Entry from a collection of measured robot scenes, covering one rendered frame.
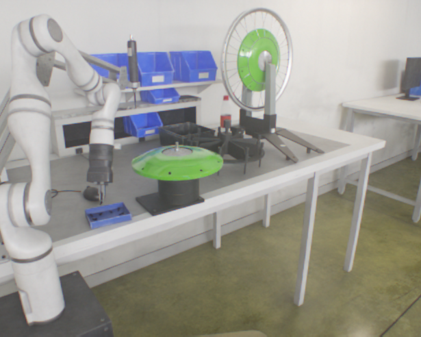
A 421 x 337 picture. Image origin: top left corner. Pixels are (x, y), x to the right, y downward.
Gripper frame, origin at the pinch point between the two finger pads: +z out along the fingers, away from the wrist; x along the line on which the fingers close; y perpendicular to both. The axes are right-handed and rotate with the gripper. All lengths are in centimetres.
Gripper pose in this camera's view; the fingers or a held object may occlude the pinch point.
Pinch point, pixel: (101, 203)
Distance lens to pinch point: 115.8
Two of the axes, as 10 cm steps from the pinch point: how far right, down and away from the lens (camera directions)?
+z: -0.1, 9.9, -1.3
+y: -0.2, -1.3, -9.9
